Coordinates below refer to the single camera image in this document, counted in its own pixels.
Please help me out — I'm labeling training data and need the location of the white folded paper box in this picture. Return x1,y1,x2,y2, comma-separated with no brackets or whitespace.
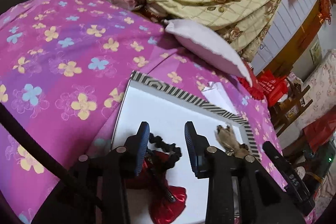
202,82,238,115

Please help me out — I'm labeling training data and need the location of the light pink pillow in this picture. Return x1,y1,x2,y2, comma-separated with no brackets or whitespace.
165,19,253,86

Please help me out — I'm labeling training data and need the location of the beige fabric bow hair accessory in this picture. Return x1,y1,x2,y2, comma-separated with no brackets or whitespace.
215,125,250,159

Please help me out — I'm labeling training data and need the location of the red satin bow hair accessory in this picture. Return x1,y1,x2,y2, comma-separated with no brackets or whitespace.
126,149,187,223

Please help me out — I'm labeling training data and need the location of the black cable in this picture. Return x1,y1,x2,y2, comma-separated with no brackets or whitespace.
0,101,77,183

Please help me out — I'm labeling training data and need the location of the red hanging knot ornament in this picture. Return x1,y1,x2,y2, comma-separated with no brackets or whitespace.
318,0,331,24

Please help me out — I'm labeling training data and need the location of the wooden chair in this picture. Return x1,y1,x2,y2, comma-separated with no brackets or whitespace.
269,77,313,137

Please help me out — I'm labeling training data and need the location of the black braided hair tie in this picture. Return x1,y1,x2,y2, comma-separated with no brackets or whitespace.
148,132,182,170

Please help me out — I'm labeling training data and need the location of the white tray with striped rim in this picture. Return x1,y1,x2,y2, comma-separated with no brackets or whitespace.
112,71,260,223

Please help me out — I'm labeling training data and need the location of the red plastic bag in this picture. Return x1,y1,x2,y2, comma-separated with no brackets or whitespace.
303,108,335,152

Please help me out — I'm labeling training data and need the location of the pink floral bedsheet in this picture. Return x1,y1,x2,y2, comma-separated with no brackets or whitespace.
0,0,317,224

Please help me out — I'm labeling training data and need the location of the red fabric flower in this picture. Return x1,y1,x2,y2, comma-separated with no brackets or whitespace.
238,61,264,101

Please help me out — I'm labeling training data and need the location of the red gift bag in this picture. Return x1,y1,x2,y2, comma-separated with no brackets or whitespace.
257,70,288,107

